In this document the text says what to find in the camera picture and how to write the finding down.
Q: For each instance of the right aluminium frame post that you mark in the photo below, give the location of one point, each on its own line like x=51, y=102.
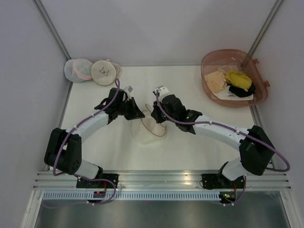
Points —
x=266, y=25

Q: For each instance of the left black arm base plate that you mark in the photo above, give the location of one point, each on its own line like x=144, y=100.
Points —
x=111, y=182

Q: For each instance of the beige bra in basket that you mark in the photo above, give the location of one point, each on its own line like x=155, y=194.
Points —
x=216, y=80

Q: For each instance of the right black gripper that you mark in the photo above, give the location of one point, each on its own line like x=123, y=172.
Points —
x=160, y=110

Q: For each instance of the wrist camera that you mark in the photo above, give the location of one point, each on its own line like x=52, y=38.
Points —
x=161, y=91
x=128, y=89

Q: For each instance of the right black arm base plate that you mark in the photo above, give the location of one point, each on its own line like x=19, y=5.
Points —
x=212, y=181

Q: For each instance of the black garment in basket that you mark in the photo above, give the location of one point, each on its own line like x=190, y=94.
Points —
x=239, y=92

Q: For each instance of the beige mesh bag at back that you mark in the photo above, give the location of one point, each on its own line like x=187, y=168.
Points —
x=104, y=72

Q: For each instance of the white slotted cable duct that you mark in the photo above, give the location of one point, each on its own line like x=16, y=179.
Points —
x=132, y=195

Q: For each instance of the white pink-trim mesh laundry bag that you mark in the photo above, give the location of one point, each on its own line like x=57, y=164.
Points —
x=78, y=70

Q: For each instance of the brown translucent plastic basket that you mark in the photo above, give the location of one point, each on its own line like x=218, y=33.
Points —
x=239, y=61

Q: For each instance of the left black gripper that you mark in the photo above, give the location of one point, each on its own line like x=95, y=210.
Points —
x=129, y=108

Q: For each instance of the aluminium front rail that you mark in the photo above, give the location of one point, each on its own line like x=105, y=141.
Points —
x=162, y=180

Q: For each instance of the left aluminium frame post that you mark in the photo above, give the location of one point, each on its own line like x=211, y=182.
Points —
x=51, y=27

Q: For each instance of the aluminium frame post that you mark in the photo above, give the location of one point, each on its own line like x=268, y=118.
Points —
x=51, y=27
x=266, y=25

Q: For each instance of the beige round mesh laundry bag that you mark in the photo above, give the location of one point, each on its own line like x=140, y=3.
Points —
x=146, y=130

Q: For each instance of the yellow bra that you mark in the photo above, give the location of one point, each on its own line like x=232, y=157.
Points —
x=238, y=79

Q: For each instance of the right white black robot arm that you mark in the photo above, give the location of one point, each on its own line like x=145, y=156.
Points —
x=253, y=145

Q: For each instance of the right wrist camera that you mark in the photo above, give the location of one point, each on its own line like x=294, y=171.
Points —
x=161, y=91

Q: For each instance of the white garment in basket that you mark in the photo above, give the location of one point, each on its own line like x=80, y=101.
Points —
x=228, y=95

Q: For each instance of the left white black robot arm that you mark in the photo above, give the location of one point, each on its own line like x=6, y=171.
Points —
x=64, y=149

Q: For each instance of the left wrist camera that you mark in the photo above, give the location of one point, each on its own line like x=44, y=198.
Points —
x=128, y=89

